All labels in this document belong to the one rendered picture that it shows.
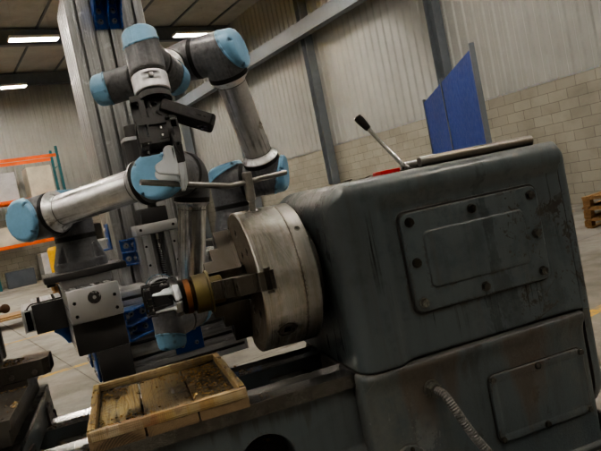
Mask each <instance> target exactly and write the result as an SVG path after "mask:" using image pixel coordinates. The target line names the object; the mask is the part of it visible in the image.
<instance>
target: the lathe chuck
mask: <svg viewBox="0 0 601 451"><path fill-rule="evenodd" d="M256 209H260V210H259V211H256V212H247V211H249V210H244V211H240V212H235V213H232V214H231V215H230V216H229V217H228V220H227V225H228V227H229V230H230V233H231V236H232V238H233V243H234V246H235V248H236V250H237V253H238V256H239V259H240V262H242V263H243V265H244V267H245V269H246V271H247V274H251V273H259V272H264V270H263V268H269V270H272V273H273V277H274V281H275V288H274V291H273V292H272V293H268V291H263V292H257V293H254V294H251V302H250V316H251V324H252V332H253V340H254V344H255V345H256V347H257V348H258V349H259V350H260V351H262V352H265V351H268V350H272V349H276V348H278V347H282V346H285V345H291V344H294V343H298V342H300V341H302V340H303V339H304V338H305V336H306V334H307V329H308V302H307V295H306V288H305V283H304V278H303V274H302V270H301V264H300V260H299V257H298V253H297V251H296V248H295V245H294V242H293V239H292V236H291V234H290V231H289V229H288V227H287V225H286V223H285V222H284V219H283V218H282V216H281V215H280V213H279V212H278V211H277V210H276V209H275V208H274V207H272V206H266V207H262V208H256ZM287 324H293V325H294V326H295V329H294V330H293V331H292V332H291V333H290V334H287V335H283V334H281V333H280V330H281V328H282V327H283V326H285V325H287Z"/></svg>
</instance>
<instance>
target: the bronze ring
mask: <svg viewBox="0 0 601 451"><path fill-rule="evenodd" d="M218 280H222V278H221V276H220V275H215V276H211V277H210V276H209V275H208V273H207V271H206V270H204V271H203V272H202V273H201V274H197V275H193V276H190V279H189V280H188V279H187V278H186V279H183V280H181V281H178V286H179V287H180V290H181V294H182V300H183V308H184V314H191V313H194V312H195V311H197V312H198V313H202V312H206V311H212V312H214V311H216V304H218V303H221V302H225V301H226V298H223V299H219V300H215V296H214V292H213V288H212V285H211V282H215V281H218Z"/></svg>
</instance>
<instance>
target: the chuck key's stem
mask: <svg viewBox="0 0 601 451"><path fill-rule="evenodd" d="M241 177H242V180H244V181H245V183H246V184H245V185H243V187H244V191H245V196H246V201H247V202H248V203H249V206H250V212H253V211H257V210H256V204H255V199H256V194H255V189H254V184H253V179H252V174H251V171H249V172H243V173H241Z"/></svg>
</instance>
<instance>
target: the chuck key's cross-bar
mask: <svg viewBox="0 0 601 451"><path fill-rule="evenodd" d="M283 175H287V171H286V170H282V171H278V172H274V173H271V174H264V175H261V176H257V177H253V178H252V179H253V183H257V182H261V181H265V180H268V179H272V178H276V177H279V176H283ZM245 184H246V183H245V181H244V180H242V181H239V182H234V183H203V182H188V185H187V187H192V188H214V189H232V188H236V187H240V186H243V185H245ZM140 185H149V186H171V187H181V186H180V183H179V182H176V181H165V180H145V179H140Z"/></svg>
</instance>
